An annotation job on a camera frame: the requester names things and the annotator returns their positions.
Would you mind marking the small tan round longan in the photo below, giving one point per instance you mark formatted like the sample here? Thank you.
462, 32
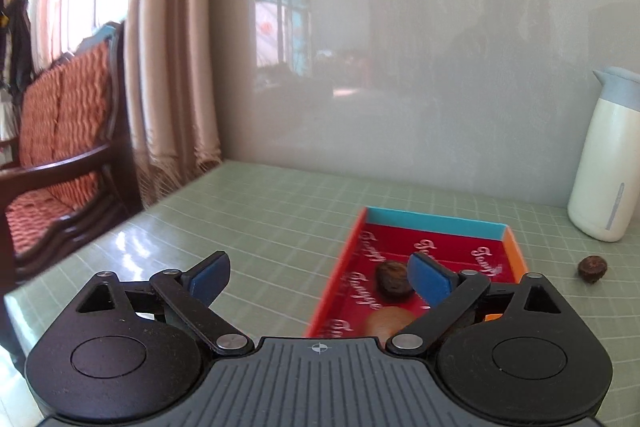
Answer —
387, 322

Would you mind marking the blue item behind chair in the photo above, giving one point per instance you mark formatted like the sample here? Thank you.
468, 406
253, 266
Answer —
102, 34

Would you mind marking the wooden chair with red cushion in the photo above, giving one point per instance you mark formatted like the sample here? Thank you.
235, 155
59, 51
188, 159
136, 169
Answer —
70, 132

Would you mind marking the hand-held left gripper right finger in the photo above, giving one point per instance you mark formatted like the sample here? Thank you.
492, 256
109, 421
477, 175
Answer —
427, 279

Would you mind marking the dark brown dried mushroom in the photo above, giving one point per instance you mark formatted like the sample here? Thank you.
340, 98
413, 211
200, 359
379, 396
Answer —
593, 268

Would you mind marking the dark hanging clothes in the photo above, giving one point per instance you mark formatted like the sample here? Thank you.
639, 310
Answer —
17, 42

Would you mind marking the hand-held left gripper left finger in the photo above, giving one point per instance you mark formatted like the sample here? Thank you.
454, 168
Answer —
210, 277

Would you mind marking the colourful cardboard box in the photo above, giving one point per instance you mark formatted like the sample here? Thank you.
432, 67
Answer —
450, 247

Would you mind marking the beige curtain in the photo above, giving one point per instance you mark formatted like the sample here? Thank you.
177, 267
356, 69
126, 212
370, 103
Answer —
170, 57

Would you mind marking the white and blue thermos jug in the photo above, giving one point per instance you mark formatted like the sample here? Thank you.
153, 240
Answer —
607, 157

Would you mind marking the green grid table mat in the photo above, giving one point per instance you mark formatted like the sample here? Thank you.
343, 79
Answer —
250, 217

